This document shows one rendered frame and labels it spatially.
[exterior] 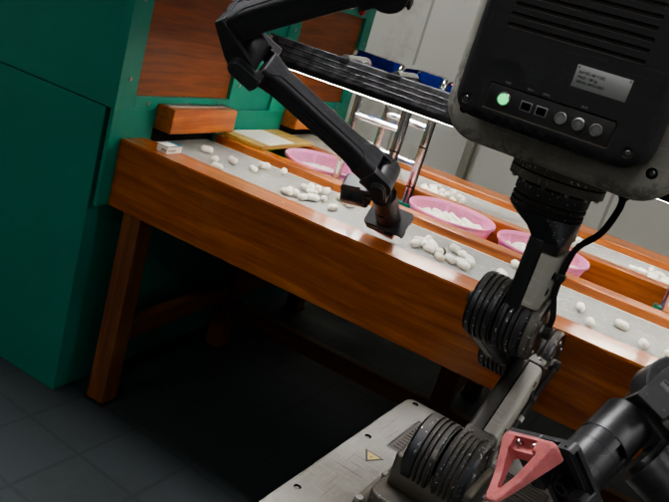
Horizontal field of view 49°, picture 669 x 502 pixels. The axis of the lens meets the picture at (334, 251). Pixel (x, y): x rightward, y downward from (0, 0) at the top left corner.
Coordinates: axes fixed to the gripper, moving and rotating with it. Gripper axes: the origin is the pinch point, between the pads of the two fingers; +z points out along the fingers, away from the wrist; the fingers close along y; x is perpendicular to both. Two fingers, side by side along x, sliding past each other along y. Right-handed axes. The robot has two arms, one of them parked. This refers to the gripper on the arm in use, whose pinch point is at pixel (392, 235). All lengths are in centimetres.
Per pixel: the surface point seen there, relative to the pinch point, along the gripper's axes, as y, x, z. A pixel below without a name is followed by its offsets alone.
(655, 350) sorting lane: -64, -1, 4
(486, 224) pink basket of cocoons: -10, -32, 41
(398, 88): 15.1, -33.5, -10.3
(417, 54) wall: 88, -161, 144
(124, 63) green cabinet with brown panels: 73, -2, -29
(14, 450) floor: 61, 89, 11
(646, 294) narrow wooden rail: -59, -34, 46
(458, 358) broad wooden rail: -28.6, 22.1, -4.7
